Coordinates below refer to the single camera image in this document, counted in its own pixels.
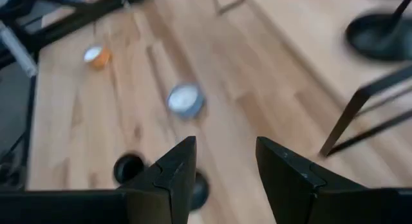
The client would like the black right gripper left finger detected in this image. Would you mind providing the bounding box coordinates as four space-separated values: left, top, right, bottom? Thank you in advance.
123 135 198 224

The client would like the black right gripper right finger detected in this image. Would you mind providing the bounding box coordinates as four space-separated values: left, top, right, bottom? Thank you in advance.
256 136 365 224

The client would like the black metal candlestick holder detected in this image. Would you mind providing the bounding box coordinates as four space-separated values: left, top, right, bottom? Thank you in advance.
344 0 412 62
113 152 210 212

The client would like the blue patterned candle bowl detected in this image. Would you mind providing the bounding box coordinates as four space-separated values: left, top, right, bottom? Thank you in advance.
165 82 206 120

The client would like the orange patterned candle bowl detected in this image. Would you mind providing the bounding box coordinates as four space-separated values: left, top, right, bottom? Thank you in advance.
82 45 113 71

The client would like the wooden shelf with black legs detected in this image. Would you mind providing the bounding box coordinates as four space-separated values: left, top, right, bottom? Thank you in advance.
211 0 412 158

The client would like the silver aluminium bar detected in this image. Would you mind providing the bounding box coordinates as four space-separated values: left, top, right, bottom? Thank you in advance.
0 21 39 79

